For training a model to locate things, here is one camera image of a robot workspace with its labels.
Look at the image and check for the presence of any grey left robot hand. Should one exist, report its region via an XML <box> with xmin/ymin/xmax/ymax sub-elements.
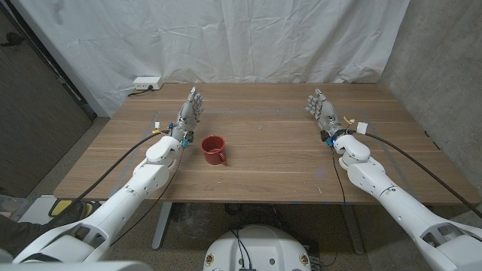
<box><xmin>169</xmin><ymin>87</ymin><xmax>206</xmax><ymax>143</ymax></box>

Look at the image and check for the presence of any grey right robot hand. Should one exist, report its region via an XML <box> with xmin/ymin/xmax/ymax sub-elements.
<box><xmin>305</xmin><ymin>88</ymin><xmax>346</xmax><ymax>141</ymax></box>

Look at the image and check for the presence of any red enamel mug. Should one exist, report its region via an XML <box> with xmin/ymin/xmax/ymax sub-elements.
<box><xmin>200</xmin><ymin>135</ymin><xmax>228</xmax><ymax>166</ymax></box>

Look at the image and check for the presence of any white power strip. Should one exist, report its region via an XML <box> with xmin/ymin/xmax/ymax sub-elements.
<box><xmin>133</xmin><ymin>76</ymin><xmax>164</xmax><ymax>91</ymax></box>

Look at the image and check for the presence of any white backdrop cloth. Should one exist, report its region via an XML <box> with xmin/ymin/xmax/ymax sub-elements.
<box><xmin>11</xmin><ymin>0</ymin><xmax>411</xmax><ymax>117</ymax></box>

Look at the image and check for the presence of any grey table leg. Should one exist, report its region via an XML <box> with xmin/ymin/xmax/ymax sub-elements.
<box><xmin>340</xmin><ymin>204</ymin><xmax>365</xmax><ymax>256</ymax></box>
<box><xmin>151</xmin><ymin>202</ymin><xmax>174</xmax><ymax>251</ymax></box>

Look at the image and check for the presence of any white robot torso base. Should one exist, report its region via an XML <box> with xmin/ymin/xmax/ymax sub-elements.
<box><xmin>202</xmin><ymin>224</ymin><xmax>313</xmax><ymax>271</ymax></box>

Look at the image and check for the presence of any person's black shoe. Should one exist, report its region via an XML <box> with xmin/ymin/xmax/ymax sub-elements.
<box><xmin>44</xmin><ymin>201</ymin><xmax>90</xmax><ymax>227</ymax></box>

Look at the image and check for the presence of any yellow black foot pedal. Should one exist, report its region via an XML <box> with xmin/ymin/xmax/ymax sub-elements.
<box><xmin>48</xmin><ymin>199</ymin><xmax>102</xmax><ymax>218</ymax></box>

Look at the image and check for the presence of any white floor panel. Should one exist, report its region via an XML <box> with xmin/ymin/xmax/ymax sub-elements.
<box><xmin>17</xmin><ymin>194</ymin><xmax>57</xmax><ymax>226</ymax></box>

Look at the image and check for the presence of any clear plastic bin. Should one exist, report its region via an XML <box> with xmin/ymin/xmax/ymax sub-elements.
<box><xmin>0</xmin><ymin>194</ymin><xmax>30</xmax><ymax>223</ymax></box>

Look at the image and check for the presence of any person's leg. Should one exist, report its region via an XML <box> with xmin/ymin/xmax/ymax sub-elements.
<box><xmin>0</xmin><ymin>214</ymin><xmax>52</xmax><ymax>257</ymax></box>

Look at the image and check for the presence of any black power strip cord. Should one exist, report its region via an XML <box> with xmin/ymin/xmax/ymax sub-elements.
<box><xmin>127</xmin><ymin>87</ymin><xmax>154</xmax><ymax>98</ymax></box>

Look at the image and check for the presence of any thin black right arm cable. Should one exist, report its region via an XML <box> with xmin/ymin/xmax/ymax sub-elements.
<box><xmin>330</xmin><ymin>145</ymin><xmax>347</xmax><ymax>264</ymax></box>

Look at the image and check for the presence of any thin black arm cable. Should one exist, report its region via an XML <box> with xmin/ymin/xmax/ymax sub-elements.
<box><xmin>110</xmin><ymin>147</ymin><xmax>185</xmax><ymax>246</ymax></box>
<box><xmin>330</xmin><ymin>145</ymin><xmax>347</xmax><ymax>264</ymax></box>

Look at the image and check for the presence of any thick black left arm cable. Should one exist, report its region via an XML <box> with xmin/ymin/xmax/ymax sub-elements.
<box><xmin>52</xmin><ymin>129</ymin><xmax>172</xmax><ymax>223</ymax></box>

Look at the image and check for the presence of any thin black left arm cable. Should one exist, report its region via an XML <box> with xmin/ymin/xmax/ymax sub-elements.
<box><xmin>110</xmin><ymin>147</ymin><xmax>185</xmax><ymax>246</ymax></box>

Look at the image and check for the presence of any black cable bundle under table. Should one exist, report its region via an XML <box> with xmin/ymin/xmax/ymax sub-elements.
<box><xmin>224</xmin><ymin>202</ymin><xmax>298</xmax><ymax>234</ymax></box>

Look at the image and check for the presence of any dark door handle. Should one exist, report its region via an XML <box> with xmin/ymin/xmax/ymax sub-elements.
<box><xmin>0</xmin><ymin>32</ymin><xmax>26</xmax><ymax>48</ymax></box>

